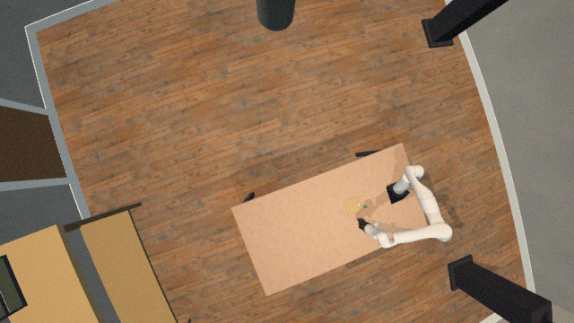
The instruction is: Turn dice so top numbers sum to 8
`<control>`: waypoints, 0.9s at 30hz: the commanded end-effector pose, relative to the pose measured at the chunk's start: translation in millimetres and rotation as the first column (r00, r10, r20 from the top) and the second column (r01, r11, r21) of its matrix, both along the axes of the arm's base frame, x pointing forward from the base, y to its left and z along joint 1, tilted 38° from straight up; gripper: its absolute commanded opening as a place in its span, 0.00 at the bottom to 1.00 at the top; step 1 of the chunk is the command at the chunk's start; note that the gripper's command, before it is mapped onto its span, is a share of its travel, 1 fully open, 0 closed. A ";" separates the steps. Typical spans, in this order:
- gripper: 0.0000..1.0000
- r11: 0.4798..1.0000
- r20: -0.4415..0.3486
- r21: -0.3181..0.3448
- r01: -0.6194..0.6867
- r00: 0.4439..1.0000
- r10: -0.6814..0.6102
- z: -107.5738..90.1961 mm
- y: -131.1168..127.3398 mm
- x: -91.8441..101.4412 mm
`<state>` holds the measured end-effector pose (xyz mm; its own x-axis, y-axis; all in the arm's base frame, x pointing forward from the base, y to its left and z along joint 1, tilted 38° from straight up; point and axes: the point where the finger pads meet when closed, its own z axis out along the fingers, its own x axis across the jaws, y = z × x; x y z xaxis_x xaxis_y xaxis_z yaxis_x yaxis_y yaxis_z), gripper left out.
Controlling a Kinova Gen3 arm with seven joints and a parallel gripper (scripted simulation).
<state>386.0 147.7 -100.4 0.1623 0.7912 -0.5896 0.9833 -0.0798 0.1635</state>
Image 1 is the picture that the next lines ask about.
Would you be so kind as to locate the tan square mat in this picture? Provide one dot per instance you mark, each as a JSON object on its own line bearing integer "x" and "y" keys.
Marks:
{"x": 352, "y": 207}

